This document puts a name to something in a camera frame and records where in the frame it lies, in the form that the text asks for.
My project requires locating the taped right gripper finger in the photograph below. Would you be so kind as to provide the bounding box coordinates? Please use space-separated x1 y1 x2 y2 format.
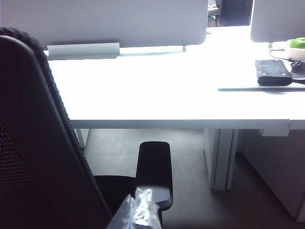
106 187 163 229

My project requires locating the black mesh office chair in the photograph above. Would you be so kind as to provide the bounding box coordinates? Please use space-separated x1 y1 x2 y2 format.
0 27 173 229

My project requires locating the slim white desk leg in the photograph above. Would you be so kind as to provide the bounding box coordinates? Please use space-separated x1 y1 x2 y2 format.
74 128 91 149

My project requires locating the wide white desk leg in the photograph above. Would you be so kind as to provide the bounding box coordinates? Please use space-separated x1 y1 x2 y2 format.
203 128 240 191

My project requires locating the grey desk mat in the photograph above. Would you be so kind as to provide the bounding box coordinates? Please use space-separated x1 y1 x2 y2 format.
217 78 305 92

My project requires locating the black leather case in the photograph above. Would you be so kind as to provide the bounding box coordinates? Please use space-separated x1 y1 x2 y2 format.
254 59 293 87

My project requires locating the wide grey desk partition screen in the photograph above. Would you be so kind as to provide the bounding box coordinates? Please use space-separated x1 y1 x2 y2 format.
0 0 208 50

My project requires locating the black computer mouse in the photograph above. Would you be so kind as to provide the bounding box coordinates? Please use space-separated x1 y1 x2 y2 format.
290 60 305 75

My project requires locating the person in dark clothes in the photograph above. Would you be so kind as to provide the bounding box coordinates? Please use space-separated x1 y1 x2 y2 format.
215 0 254 27

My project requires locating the green plant in white pot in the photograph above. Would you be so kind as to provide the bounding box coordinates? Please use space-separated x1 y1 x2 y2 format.
285 37 305 61

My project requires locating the narrow grey desk partition screen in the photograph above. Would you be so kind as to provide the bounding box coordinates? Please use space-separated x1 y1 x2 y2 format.
250 0 305 44

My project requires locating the white cable tray box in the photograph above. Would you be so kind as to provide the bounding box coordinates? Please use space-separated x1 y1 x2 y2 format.
47 42 121 60

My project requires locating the black mouse cable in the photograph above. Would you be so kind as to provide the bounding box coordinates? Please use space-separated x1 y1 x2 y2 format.
269 48 293 62

